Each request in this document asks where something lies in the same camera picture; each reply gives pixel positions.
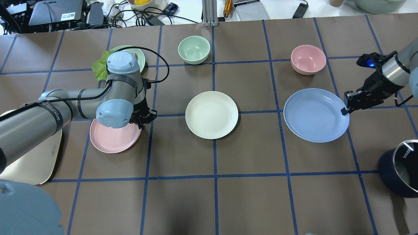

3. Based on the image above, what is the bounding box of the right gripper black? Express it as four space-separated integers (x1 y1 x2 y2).
341 52 397 116

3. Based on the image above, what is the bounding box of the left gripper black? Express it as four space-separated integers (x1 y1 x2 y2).
129 80 157 130

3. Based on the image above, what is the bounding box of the blue plate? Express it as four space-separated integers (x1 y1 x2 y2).
283 88 350 143

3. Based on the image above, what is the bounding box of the pink plate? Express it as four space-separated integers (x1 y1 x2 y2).
89 119 141 154

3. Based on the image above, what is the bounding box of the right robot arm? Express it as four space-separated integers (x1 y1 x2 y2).
341 39 418 116

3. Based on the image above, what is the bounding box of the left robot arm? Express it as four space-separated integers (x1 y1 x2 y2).
0 48 157 235

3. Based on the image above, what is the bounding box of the pink bowl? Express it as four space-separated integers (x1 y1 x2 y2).
291 45 327 75

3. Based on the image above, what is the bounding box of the lettuce leaf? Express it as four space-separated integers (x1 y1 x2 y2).
91 50 115 81

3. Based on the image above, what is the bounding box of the green plate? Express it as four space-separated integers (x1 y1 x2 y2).
110 45 146 72

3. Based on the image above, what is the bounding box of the cream plate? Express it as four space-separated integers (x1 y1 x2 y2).
185 91 239 139

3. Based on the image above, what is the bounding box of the blue saucepan with lid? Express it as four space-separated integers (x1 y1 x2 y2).
378 139 418 198

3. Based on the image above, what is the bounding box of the green bowl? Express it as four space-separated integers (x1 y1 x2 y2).
178 36 211 65

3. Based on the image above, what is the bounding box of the cardboard tube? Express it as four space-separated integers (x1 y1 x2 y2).
329 0 344 8

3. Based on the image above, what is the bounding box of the steel mixing bowl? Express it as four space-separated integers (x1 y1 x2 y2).
354 0 406 14

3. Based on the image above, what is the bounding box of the black small power brick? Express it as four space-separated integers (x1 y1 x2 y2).
292 3 309 18

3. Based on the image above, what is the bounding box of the black power adapter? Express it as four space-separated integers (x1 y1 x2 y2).
86 2 105 25

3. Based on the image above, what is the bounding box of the beige bowl with toys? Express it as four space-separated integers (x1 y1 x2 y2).
127 0 169 11

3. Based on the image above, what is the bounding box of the yellow toy fruit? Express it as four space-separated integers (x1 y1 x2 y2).
133 0 151 6

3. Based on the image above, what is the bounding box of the silver kitchen scale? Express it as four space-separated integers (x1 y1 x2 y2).
233 0 270 21

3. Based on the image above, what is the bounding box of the aluminium frame post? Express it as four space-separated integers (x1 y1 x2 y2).
202 0 218 27

